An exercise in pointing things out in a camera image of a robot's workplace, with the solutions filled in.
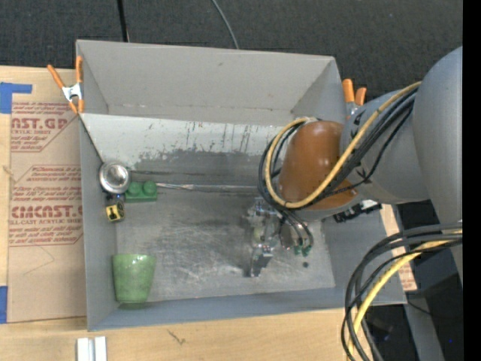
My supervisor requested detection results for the grey metal bin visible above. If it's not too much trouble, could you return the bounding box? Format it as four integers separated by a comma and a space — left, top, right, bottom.
74, 38, 407, 332

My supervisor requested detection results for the black cylinder on white bracket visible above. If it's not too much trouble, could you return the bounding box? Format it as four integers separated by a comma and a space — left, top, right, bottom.
333, 199, 383, 224

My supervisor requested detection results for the shiny silver round cup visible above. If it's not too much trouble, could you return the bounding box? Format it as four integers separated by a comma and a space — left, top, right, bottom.
98, 162, 132, 194

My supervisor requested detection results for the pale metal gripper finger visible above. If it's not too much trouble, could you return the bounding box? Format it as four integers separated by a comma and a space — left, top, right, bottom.
240, 197, 272, 240
247, 240, 275, 278

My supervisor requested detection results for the brown cardboard board red print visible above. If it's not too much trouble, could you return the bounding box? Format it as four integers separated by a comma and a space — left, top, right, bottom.
0, 65, 419, 325

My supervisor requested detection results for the yellow and black small box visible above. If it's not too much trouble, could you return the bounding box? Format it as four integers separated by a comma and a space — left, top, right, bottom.
105, 200, 126, 223

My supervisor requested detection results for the green toy brick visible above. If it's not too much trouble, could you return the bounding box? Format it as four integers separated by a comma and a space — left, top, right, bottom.
124, 180, 159, 203

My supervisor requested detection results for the green cup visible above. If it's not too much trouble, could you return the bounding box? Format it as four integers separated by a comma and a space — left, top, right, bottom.
111, 253, 158, 305

